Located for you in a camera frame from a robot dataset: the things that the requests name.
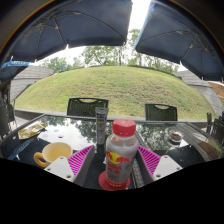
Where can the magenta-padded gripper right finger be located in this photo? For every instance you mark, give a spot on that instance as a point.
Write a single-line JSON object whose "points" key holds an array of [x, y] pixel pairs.
{"points": [[166, 166]]}

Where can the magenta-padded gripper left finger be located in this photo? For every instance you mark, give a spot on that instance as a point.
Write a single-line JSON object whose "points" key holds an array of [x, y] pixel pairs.
{"points": [[60, 168]]}

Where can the red-capped drink bottle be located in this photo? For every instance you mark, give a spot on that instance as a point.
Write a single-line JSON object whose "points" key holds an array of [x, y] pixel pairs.
{"points": [[120, 153]]}

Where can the small round ashtray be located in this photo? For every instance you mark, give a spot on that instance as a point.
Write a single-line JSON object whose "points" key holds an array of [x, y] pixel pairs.
{"points": [[175, 136]]}

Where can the yellow flat packet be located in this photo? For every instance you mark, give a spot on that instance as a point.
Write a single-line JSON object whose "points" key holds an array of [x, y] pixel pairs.
{"points": [[31, 130]]}

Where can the black plastic lattice chair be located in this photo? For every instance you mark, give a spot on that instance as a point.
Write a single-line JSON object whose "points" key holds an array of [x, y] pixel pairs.
{"points": [[83, 108], [161, 113]]}

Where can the grey colour chart card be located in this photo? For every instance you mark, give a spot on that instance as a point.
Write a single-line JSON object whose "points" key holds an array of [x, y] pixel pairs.
{"points": [[101, 126]]}

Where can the black armchair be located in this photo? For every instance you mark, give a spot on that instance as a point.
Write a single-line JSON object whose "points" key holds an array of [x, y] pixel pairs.
{"points": [[218, 130]]}

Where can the dark slim chair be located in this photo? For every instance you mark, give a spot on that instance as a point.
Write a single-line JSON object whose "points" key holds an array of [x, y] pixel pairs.
{"points": [[209, 119]]}

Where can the dark wicker chair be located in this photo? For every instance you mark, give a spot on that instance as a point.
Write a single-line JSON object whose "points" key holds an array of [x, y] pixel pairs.
{"points": [[4, 120]]}

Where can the grey hut with sloped roof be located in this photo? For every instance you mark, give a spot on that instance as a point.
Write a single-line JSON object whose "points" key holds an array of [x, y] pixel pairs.
{"points": [[203, 90], [31, 81]]}

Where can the beige parasol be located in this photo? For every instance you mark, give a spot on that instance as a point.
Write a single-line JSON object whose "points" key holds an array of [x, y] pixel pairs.
{"points": [[218, 89]]}

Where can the blue parasol with white trim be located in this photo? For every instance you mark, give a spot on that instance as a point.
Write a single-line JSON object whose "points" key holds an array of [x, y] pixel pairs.
{"points": [[10, 68]]}

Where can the large dark blue parasol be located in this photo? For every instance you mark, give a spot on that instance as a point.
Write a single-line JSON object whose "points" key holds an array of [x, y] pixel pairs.
{"points": [[73, 26], [183, 36]]}

